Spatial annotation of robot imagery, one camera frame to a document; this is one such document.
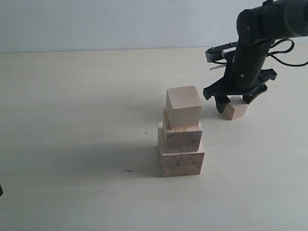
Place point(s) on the second largest wooden cube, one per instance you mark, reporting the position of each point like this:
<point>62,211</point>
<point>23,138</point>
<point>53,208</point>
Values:
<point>180,140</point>

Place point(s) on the smallest wooden cube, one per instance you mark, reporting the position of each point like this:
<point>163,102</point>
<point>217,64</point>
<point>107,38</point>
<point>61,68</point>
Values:
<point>236,108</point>

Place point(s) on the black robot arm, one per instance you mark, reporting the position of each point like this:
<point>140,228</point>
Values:
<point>259,29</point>

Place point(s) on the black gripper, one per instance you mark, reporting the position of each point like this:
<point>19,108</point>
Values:
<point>243,76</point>

